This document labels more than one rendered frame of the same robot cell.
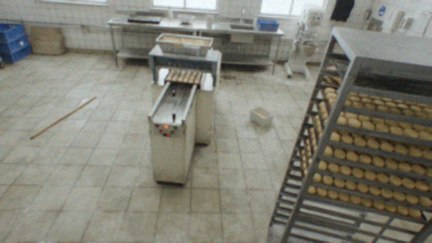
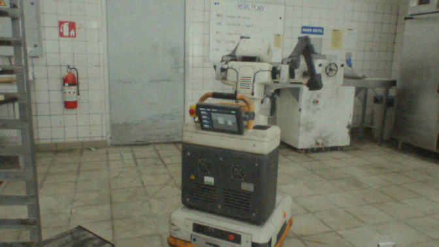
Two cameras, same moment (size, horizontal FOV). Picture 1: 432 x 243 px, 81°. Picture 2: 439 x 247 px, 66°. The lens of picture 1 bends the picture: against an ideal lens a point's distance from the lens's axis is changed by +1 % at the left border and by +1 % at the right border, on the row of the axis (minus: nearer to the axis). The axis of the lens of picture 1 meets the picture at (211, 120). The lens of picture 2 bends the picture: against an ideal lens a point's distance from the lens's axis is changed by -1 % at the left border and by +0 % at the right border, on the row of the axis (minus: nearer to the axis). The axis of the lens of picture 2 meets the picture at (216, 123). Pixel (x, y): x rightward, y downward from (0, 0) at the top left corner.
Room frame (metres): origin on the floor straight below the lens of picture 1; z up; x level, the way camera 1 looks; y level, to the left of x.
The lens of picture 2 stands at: (2.17, -0.15, 1.20)
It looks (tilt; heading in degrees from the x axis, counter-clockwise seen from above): 11 degrees down; 166
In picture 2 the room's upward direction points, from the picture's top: 1 degrees clockwise
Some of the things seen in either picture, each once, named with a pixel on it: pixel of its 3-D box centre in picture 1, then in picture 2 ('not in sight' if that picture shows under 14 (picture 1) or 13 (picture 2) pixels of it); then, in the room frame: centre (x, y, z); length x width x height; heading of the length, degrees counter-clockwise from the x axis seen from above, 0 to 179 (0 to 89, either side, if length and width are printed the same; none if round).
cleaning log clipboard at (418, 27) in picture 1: (422, 23); not in sight; (4.49, -3.32, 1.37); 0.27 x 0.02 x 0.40; 5
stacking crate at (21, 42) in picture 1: (8, 42); not in sight; (4.84, 4.17, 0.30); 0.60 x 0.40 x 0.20; 5
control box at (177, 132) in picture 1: (167, 129); not in sight; (1.77, 0.39, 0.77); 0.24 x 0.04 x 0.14; 87
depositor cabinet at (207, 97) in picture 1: (190, 94); not in sight; (3.12, 0.32, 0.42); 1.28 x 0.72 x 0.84; 177
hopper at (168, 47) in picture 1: (185, 46); not in sight; (2.64, 0.35, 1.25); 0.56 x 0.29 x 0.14; 87
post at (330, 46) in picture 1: (294, 154); not in sight; (1.35, -0.59, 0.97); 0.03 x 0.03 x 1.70; 79
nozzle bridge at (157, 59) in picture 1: (185, 67); not in sight; (2.64, 0.35, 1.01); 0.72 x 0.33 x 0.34; 87
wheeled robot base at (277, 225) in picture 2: not in sight; (234, 219); (0.21, 0.48, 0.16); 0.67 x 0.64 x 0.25; 141
